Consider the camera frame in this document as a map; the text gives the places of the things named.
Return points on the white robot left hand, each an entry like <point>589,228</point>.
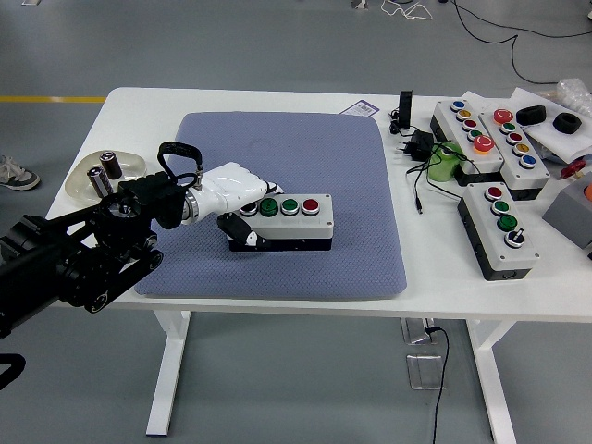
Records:
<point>231,185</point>

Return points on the grey four-button control box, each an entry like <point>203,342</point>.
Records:
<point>300,226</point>
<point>522,259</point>

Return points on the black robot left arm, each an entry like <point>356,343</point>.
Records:
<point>69,259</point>

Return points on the grey five-button control box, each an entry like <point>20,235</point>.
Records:
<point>536,178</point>
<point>446,118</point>

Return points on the grey box with orange button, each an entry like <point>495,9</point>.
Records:
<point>566,217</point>

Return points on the grey-blue textured mat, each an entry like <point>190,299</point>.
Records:
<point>324,162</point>

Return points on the dark cylindrical capacitor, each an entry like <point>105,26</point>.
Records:
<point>98,182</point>
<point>111,165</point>

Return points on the purple-edged label card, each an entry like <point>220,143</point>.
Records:
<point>363,109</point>

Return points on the translucent beige tray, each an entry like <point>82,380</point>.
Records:
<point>78,185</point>

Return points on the black upright small device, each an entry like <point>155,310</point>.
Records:
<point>406,108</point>

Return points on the white table leg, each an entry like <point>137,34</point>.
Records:
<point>168,370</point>
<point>495,384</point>

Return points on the black power adapter plug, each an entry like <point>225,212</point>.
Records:
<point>423,143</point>

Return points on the green cylindrical toy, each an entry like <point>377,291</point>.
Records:
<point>439,171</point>

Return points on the person's shoe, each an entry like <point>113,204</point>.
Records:
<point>20,178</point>

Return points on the yellow floor tape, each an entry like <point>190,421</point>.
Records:
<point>28,99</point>

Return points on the grey stand foot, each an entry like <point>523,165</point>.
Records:
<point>358,3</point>

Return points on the red round part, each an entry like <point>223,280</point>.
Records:
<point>573,170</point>

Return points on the clear plastic bag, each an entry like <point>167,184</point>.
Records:
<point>575,92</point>

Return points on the clear plastic floor bracket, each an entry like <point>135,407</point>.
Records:
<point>423,372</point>
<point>416,333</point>

